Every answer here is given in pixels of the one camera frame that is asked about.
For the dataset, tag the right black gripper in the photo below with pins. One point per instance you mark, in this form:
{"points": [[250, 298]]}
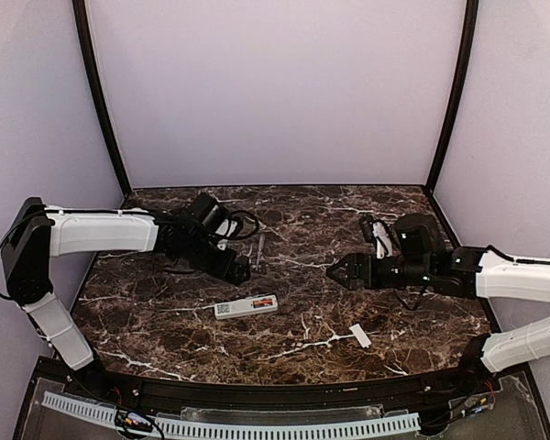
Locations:
{"points": [[357, 271]]}

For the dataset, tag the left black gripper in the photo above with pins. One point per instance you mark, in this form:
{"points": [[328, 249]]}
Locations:
{"points": [[232, 269]]}

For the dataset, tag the clear plastic screwdriver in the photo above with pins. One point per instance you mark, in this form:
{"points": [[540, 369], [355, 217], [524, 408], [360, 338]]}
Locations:
{"points": [[261, 245]]}

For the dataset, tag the white remote control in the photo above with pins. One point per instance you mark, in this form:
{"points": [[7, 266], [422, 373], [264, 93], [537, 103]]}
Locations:
{"points": [[243, 307]]}

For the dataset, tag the white battery cover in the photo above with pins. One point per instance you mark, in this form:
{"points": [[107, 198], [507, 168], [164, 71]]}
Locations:
{"points": [[360, 335]]}

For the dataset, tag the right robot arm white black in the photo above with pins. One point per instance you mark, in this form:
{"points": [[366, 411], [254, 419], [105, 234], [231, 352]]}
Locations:
{"points": [[412, 253]]}

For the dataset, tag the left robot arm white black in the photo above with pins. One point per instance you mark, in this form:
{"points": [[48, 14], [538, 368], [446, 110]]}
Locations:
{"points": [[198, 234]]}

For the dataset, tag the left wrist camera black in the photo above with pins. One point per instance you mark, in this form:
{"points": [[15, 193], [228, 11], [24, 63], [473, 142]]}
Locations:
{"points": [[231, 229]]}

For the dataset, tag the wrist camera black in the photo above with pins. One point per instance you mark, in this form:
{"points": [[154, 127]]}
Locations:
{"points": [[231, 229], [377, 233]]}

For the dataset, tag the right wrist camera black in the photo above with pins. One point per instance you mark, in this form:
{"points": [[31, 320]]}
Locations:
{"points": [[377, 233]]}

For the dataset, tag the black front rail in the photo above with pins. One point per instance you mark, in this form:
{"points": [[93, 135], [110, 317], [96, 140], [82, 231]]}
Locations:
{"points": [[430, 392]]}

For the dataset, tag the centre white slotted cable duct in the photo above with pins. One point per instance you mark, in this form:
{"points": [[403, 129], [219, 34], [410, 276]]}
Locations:
{"points": [[366, 429]]}

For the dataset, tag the white slotted cable duct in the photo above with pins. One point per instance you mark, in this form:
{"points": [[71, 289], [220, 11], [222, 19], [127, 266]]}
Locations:
{"points": [[92, 412], [366, 429]]}

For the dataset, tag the small circuit board with wires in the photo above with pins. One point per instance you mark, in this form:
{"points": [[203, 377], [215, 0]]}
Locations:
{"points": [[131, 422]]}

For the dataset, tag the right circuit board with wires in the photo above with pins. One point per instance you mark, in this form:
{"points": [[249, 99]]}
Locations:
{"points": [[473, 406]]}

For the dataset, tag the left white slotted cable duct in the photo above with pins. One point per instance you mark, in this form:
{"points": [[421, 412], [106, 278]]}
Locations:
{"points": [[92, 412]]}

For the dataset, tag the right black frame post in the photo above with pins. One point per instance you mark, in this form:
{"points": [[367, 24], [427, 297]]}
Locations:
{"points": [[455, 95]]}

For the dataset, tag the black frame post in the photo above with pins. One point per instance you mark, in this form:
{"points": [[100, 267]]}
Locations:
{"points": [[84, 34], [455, 95]]}

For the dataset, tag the left black frame post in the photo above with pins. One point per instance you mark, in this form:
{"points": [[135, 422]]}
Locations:
{"points": [[84, 34]]}

